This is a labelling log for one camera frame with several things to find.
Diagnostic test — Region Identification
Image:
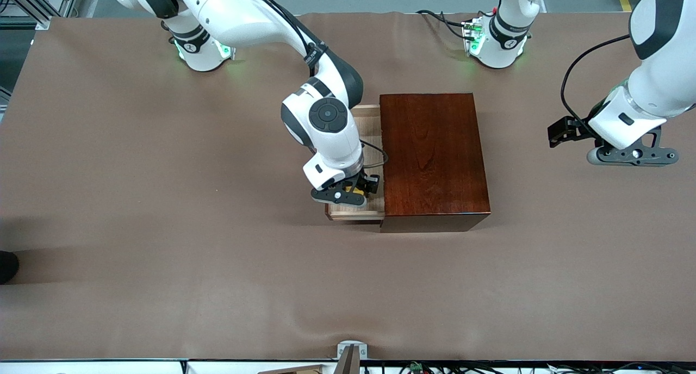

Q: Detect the wooden drawer with white handle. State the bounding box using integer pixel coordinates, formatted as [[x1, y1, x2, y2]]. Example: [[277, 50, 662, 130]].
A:
[[325, 105, 386, 222]]

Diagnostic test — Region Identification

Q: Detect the dark red wooden cabinet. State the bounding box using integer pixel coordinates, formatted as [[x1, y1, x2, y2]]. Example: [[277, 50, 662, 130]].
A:
[[379, 93, 492, 233]]

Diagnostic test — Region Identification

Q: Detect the brown cardboard piece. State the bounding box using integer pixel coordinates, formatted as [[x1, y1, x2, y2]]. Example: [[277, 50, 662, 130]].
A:
[[257, 364, 327, 374]]

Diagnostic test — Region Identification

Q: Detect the brown table mat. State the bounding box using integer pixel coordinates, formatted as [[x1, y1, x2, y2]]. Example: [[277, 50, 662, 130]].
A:
[[0, 11, 696, 362]]

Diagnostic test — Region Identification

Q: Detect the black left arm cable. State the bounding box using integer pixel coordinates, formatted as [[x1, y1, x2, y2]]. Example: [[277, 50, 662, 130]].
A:
[[560, 34, 631, 140]]

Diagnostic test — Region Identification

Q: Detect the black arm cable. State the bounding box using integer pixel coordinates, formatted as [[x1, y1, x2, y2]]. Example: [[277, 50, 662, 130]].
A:
[[560, 34, 631, 140], [245, 0, 390, 171]]

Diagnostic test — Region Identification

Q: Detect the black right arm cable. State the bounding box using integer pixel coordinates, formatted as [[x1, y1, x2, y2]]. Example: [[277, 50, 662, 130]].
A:
[[245, 0, 390, 171]]

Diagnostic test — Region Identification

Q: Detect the black base cable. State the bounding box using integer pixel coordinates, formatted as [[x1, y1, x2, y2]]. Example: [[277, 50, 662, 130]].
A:
[[416, 9, 474, 38]]

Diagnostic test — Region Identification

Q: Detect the metal mount post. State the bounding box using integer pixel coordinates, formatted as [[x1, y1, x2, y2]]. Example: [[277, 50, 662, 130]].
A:
[[332, 340, 368, 374]]

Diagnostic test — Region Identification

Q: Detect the aluminium frame profile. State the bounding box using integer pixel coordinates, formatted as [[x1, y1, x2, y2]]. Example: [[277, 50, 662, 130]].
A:
[[0, 0, 82, 29]]

